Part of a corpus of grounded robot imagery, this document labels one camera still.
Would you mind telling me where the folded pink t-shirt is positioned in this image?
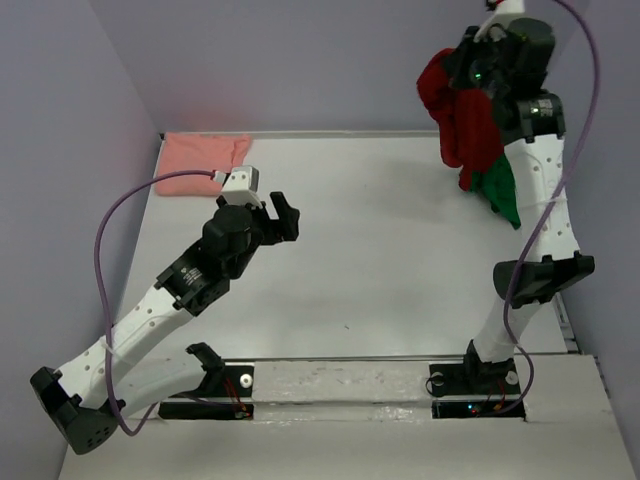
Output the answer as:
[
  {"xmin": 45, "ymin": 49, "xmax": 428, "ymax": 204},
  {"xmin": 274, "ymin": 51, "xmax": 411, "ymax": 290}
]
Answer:
[{"xmin": 154, "ymin": 132, "xmax": 252, "ymax": 197}]

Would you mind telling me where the red t-shirt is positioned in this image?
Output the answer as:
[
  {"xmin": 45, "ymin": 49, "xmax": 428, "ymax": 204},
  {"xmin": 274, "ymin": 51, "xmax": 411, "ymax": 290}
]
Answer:
[{"xmin": 416, "ymin": 48, "xmax": 504, "ymax": 191}]

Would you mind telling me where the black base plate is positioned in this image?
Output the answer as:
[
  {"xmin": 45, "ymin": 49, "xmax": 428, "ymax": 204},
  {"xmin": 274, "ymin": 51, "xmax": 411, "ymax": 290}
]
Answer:
[
  {"xmin": 157, "ymin": 363, "xmax": 254, "ymax": 421},
  {"xmin": 425, "ymin": 362, "xmax": 526, "ymax": 420}
]

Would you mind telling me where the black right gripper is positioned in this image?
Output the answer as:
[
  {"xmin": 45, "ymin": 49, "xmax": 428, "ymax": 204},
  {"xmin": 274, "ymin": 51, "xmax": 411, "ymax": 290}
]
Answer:
[{"xmin": 440, "ymin": 25, "xmax": 511, "ymax": 101}]

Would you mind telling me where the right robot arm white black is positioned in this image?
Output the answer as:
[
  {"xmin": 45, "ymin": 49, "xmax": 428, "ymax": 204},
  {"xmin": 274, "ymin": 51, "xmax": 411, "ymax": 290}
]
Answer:
[{"xmin": 445, "ymin": 13, "xmax": 595, "ymax": 392}]

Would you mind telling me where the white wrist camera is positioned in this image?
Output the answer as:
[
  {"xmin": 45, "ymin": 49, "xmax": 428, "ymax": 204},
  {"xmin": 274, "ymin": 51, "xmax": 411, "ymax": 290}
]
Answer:
[
  {"xmin": 474, "ymin": 0, "xmax": 526, "ymax": 42},
  {"xmin": 213, "ymin": 165, "xmax": 262, "ymax": 208}
]

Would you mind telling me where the green t-shirt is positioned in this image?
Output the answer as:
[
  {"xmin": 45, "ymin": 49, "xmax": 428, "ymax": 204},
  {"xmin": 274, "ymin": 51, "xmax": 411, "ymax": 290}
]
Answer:
[{"xmin": 481, "ymin": 154, "xmax": 521, "ymax": 230}]

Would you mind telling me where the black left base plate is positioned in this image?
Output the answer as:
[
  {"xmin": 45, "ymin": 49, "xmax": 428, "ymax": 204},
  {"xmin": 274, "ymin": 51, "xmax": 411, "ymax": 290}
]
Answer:
[{"xmin": 157, "ymin": 363, "xmax": 254, "ymax": 421}]

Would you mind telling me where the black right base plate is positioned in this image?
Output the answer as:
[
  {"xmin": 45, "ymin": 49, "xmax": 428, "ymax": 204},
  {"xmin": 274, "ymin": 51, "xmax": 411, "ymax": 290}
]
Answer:
[{"xmin": 425, "ymin": 362, "xmax": 526, "ymax": 420}]

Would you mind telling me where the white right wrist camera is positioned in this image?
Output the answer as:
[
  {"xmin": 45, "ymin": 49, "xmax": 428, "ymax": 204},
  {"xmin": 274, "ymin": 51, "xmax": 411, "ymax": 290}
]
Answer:
[{"xmin": 474, "ymin": 0, "xmax": 526, "ymax": 42}]

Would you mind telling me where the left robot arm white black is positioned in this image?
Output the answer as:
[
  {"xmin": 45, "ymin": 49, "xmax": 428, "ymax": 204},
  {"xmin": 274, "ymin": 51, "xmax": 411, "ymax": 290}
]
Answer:
[{"xmin": 30, "ymin": 192, "xmax": 300, "ymax": 455}]

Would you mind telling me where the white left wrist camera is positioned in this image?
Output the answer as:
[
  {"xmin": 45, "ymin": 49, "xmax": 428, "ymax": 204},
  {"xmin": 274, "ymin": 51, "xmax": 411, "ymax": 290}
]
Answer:
[{"xmin": 213, "ymin": 165, "xmax": 262, "ymax": 208}]

